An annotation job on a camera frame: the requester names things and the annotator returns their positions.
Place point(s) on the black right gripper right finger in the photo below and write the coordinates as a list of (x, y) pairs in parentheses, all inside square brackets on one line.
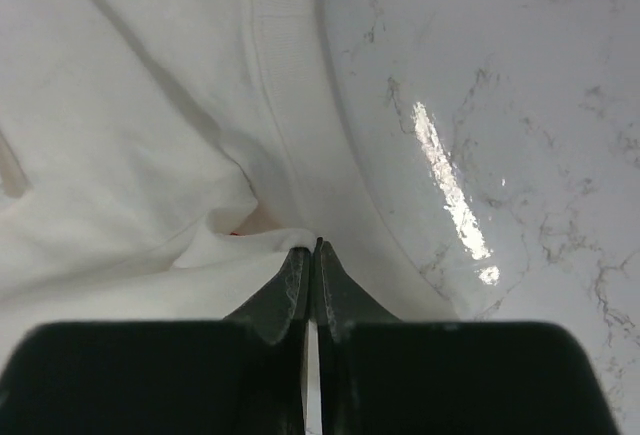
[(382, 375)]

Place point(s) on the white Coca-Cola t-shirt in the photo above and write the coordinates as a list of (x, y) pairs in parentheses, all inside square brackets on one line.
[(160, 158)]

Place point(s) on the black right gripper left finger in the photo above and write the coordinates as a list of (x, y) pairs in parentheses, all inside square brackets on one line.
[(237, 375)]

